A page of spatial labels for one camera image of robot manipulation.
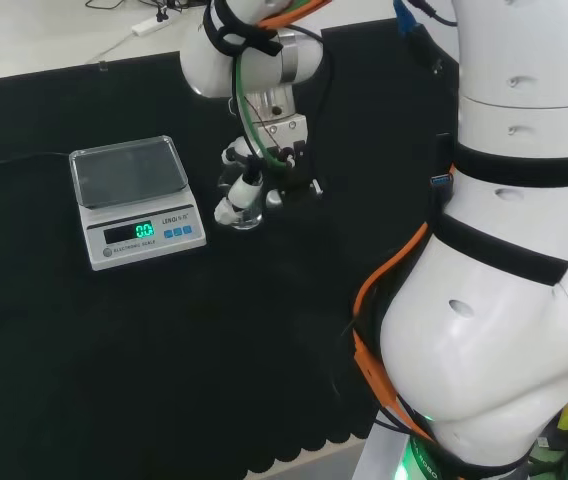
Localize clear glass beaker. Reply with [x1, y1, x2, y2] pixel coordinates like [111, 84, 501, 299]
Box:
[217, 169, 268, 232]

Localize white power strip cable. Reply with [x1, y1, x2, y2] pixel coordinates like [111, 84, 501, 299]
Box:
[83, 29, 138, 67]

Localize orange robot cable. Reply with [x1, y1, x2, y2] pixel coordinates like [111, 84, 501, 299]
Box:
[352, 219, 448, 454]

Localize white power strip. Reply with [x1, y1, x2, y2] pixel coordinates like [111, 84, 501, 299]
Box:
[131, 14, 171, 37]

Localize black cable blue plug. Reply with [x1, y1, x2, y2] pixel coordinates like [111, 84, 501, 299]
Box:
[429, 132, 458, 211]

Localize black floor cable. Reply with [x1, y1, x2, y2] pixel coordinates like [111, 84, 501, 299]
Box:
[84, 0, 170, 15]

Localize white electronic balance steel pan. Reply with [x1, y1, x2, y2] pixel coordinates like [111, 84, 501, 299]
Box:
[68, 134, 209, 272]

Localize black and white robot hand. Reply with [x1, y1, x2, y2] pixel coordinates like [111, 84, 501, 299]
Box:
[213, 136, 326, 229]

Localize black bench cloth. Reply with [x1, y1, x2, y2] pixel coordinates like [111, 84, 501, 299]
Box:
[0, 18, 463, 480]

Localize green robot cable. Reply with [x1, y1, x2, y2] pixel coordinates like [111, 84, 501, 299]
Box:
[233, 48, 291, 172]

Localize black balance power cable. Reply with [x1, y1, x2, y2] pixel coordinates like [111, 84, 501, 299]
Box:
[0, 151, 73, 168]

